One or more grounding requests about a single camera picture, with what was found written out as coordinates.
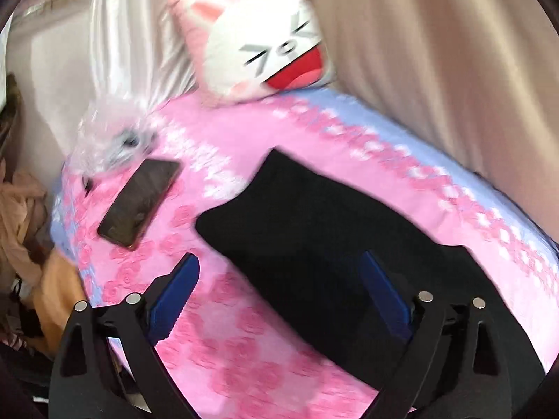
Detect tan garment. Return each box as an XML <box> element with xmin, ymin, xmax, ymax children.
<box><xmin>0</xmin><ymin>170</ymin><xmax>55</xmax><ymax>289</ymax></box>

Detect black pants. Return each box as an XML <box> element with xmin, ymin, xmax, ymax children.
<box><xmin>194</xmin><ymin>147</ymin><xmax>546</xmax><ymax>396</ymax></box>

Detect pink floral bed sheet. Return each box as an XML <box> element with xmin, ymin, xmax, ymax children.
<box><xmin>50</xmin><ymin>85</ymin><xmax>559</xmax><ymax>419</ymax></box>

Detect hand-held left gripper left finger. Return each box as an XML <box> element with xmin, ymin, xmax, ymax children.
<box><xmin>48</xmin><ymin>252</ymin><xmax>202</xmax><ymax>419</ymax></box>

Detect orange cloth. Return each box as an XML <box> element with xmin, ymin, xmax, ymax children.
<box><xmin>35</xmin><ymin>253</ymin><xmax>88</xmax><ymax>354</ymax></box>

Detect black smartphone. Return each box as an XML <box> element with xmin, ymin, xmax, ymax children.
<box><xmin>97</xmin><ymin>158</ymin><xmax>181</xmax><ymax>251</ymax></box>

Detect clear plastic bag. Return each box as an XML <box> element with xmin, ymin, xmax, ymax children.
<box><xmin>65</xmin><ymin>96</ymin><xmax>158</xmax><ymax>184</ymax></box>

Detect pink cat face pillow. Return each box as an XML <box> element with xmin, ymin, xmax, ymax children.
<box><xmin>168</xmin><ymin>0</ymin><xmax>337</xmax><ymax>105</ymax></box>

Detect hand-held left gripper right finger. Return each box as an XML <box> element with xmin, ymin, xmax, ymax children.
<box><xmin>360</xmin><ymin>251</ymin><xmax>546</xmax><ymax>419</ymax></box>

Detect beige curtain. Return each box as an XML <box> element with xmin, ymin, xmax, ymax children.
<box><xmin>301</xmin><ymin>0</ymin><xmax>559</xmax><ymax>245</ymax></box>

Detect white satin curtain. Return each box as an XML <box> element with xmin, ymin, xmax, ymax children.
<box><xmin>87</xmin><ymin>0</ymin><xmax>245</xmax><ymax>110</ymax></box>

